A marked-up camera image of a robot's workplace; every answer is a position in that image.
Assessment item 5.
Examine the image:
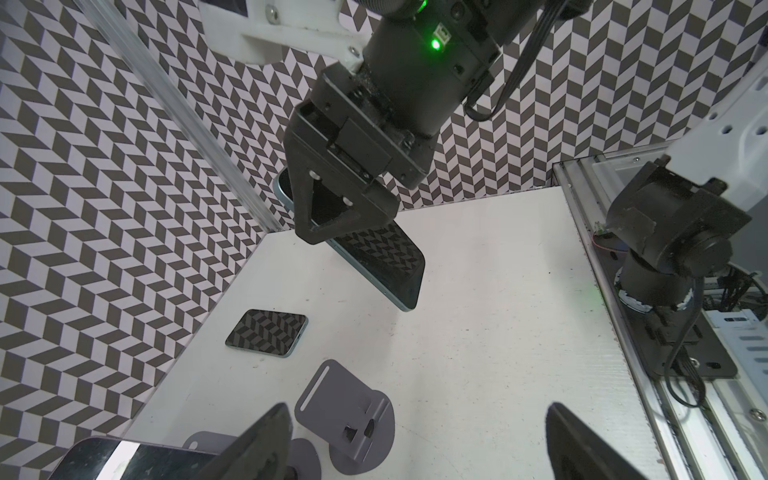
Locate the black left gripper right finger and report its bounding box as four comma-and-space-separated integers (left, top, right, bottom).
545, 402, 644, 480

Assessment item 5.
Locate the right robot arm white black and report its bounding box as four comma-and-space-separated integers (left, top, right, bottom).
199, 1, 767, 310

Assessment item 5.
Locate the metal base rail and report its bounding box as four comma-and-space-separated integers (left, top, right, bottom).
553, 147, 767, 479

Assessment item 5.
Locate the teal phone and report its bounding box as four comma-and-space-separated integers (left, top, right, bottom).
224, 309, 309, 358

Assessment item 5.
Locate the grey round stand middle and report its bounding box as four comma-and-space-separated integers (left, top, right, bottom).
294, 359, 396, 476

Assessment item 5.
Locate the grey round stand rear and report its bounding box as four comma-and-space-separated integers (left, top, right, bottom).
182, 431, 322, 480

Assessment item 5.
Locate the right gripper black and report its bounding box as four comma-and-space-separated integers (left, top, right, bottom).
285, 1, 504, 244

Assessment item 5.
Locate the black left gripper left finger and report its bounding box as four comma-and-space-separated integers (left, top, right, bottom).
194, 403, 293, 480

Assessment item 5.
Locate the silver aluminium corner post right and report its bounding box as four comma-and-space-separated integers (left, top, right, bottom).
76, 0, 281, 232

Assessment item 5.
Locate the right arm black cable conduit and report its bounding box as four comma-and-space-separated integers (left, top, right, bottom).
463, 0, 568, 123

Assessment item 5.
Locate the grey round stand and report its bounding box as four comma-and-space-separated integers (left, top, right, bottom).
294, 359, 396, 476
182, 431, 322, 480

